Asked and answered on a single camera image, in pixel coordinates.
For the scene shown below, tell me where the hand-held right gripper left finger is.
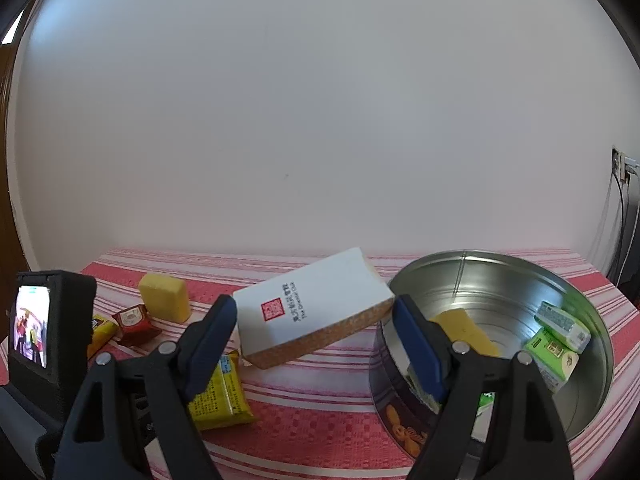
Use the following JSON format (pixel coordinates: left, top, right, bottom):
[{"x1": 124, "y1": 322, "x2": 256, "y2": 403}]
[{"x1": 52, "y1": 294, "x2": 239, "y2": 480}]

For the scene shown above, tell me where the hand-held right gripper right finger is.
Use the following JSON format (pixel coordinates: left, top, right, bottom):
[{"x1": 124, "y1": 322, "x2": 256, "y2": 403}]
[{"x1": 392, "y1": 294, "x2": 574, "y2": 480}]

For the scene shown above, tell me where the small yellow snack packet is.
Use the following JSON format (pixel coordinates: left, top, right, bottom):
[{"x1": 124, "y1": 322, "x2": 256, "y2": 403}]
[{"x1": 86, "y1": 314, "x2": 120, "y2": 360}]

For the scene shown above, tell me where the large yellow snack packet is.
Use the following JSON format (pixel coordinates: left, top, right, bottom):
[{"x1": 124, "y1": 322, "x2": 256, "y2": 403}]
[{"x1": 187, "y1": 350, "x2": 258, "y2": 432}]

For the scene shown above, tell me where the yellow sponge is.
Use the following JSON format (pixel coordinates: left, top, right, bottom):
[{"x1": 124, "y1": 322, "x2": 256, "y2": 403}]
[
  {"x1": 430, "y1": 308, "x2": 502, "y2": 361},
  {"x1": 138, "y1": 272, "x2": 192, "y2": 323}
]

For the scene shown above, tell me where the round metal tin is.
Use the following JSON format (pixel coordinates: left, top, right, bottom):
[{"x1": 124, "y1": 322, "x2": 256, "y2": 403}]
[{"x1": 369, "y1": 249, "x2": 615, "y2": 463}]

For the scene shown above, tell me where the white box with cork base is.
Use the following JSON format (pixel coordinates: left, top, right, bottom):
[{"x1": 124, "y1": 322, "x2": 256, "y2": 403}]
[{"x1": 232, "y1": 246, "x2": 396, "y2": 371}]

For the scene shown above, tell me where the white and green tissue pack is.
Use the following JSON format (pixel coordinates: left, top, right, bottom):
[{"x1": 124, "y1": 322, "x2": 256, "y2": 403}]
[{"x1": 534, "y1": 301, "x2": 592, "y2": 353}]

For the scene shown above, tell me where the red sauce packet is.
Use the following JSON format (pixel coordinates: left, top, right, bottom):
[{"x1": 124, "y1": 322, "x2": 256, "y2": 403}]
[{"x1": 111, "y1": 304, "x2": 162, "y2": 348}]

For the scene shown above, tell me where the red striped tablecloth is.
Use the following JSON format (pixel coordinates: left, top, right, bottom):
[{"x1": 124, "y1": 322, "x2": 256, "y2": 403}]
[{"x1": 0, "y1": 247, "x2": 632, "y2": 480}]

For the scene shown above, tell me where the black cable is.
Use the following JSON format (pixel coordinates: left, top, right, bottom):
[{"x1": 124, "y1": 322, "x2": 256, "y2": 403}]
[{"x1": 607, "y1": 175, "x2": 632, "y2": 286}]

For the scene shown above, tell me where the wall socket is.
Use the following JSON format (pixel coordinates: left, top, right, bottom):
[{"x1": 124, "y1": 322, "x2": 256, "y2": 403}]
[{"x1": 611, "y1": 146, "x2": 630, "y2": 183}]

